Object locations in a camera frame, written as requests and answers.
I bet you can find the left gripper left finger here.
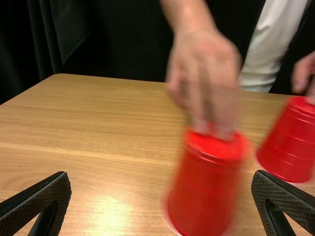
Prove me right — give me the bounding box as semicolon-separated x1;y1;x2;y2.
0;171;72;236

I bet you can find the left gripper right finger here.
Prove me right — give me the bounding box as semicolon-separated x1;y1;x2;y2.
251;170;315;236

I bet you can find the red cup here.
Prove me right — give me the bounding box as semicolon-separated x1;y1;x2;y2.
163;126;250;236
256;95;315;184

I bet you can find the person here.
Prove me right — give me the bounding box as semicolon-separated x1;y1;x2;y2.
158;0;315;140

